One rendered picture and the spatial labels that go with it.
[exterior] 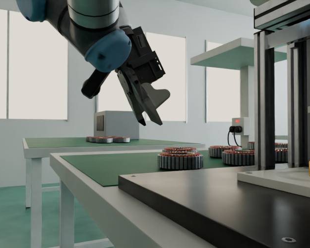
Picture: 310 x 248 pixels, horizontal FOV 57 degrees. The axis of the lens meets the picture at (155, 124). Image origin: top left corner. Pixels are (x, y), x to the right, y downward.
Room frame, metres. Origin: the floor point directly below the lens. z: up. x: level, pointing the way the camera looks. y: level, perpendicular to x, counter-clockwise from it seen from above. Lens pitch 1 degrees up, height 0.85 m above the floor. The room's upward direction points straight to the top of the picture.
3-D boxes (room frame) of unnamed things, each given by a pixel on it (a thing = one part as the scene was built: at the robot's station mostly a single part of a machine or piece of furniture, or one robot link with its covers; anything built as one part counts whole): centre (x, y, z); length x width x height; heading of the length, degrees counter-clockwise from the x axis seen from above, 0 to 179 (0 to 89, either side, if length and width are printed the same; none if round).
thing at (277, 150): (0.86, -0.39, 0.77); 0.11 x 0.11 x 0.04
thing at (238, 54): (1.35, -0.41, 0.98); 0.37 x 0.35 x 0.46; 25
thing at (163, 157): (0.71, -0.06, 0.77); 0.11 x 0.11 x 0.04
